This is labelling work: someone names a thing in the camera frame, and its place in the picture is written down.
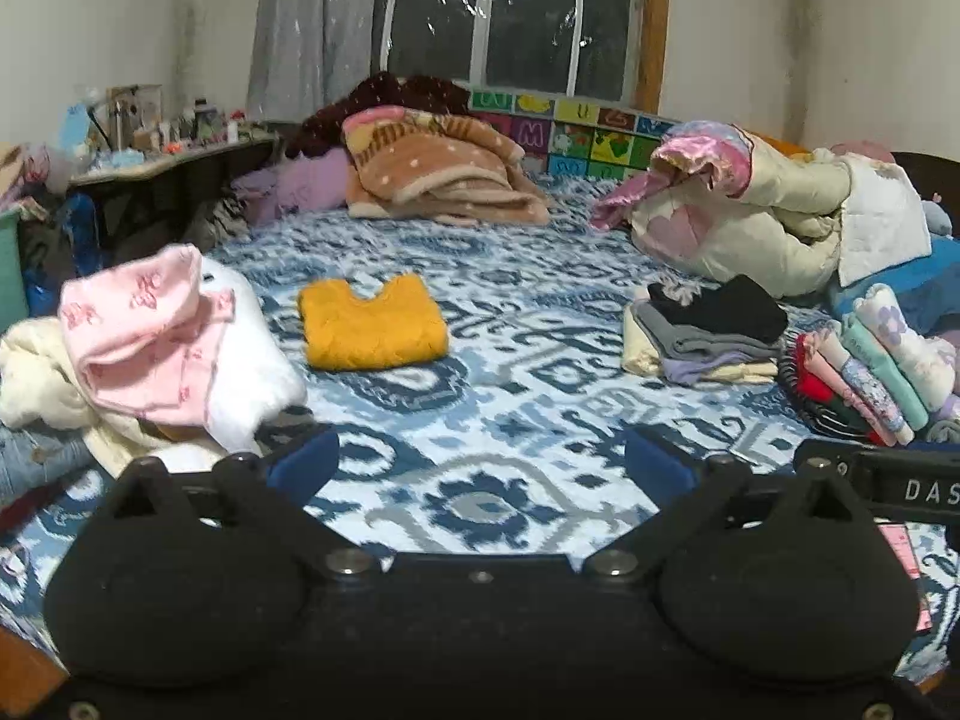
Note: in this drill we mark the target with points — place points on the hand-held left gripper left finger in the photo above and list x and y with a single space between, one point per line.
304 465

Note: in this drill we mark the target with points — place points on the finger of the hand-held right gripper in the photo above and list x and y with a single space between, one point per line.
821 457

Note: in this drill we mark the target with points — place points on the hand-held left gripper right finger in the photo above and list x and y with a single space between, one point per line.
658 465

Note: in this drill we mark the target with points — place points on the pink printed pants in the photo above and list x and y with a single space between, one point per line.
142 337

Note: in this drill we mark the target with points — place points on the row of folded colourful clothes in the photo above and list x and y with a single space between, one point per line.
870 367

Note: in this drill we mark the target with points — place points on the pink packet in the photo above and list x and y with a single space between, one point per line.
904 570

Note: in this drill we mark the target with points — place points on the lavender folded garment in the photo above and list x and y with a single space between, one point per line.
697 369

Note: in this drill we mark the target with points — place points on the pale yellow folded garment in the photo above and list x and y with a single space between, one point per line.
637 352

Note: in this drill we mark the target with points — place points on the white fleece garment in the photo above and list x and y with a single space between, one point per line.
251 360

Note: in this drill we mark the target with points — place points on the grey folded garment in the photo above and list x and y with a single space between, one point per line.
690 341

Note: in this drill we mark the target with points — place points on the blue patterned bed cover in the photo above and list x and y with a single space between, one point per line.
510 427

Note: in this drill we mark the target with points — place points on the yellow knitted sweater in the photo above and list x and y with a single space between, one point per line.
371 326

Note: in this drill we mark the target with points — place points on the blue plush cloth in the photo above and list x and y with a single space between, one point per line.
926 281

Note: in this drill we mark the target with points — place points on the cream quilt with pink trim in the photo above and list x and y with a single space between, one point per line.
765 217

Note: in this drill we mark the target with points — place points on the blue jeans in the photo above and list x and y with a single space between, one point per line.
34 457

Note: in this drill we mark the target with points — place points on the purple cloth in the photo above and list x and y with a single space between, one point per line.
307 180

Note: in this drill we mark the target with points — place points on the cream padded garment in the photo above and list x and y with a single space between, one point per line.
34 367

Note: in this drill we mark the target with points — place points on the brown dotted blanket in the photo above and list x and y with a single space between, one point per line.
435 172

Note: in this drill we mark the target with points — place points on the dark desk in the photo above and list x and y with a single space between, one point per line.
172 172

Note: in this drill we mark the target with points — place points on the blue bag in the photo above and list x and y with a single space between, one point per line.
64 240

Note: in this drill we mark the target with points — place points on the green plastic bin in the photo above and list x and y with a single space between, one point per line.
9 270

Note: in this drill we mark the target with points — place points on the clutter of small bottles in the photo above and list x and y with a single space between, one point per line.
150 127

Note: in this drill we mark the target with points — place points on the dark red blanket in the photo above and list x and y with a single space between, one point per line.
405 94

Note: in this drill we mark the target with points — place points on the sheer grey curtain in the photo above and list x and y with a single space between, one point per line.
311 30

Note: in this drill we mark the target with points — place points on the window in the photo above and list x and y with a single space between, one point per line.
517 15

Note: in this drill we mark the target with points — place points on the wooden bed frame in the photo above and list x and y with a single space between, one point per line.
22 675

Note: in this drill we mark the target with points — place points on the wooden window frame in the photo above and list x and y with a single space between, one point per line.
654 22

